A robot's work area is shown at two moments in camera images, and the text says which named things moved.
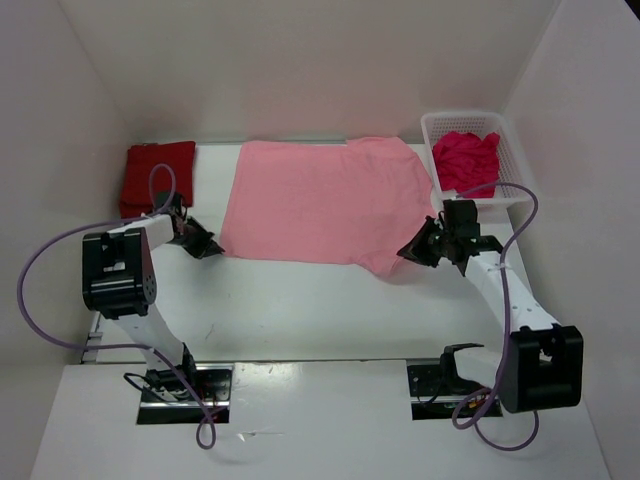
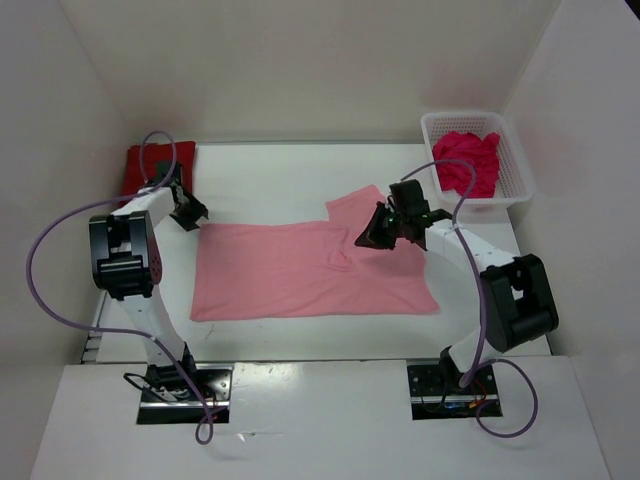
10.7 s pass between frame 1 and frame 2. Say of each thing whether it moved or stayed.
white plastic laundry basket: stayed
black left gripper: moved
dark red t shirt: stayed
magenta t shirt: stayed
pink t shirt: moved
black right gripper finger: moved
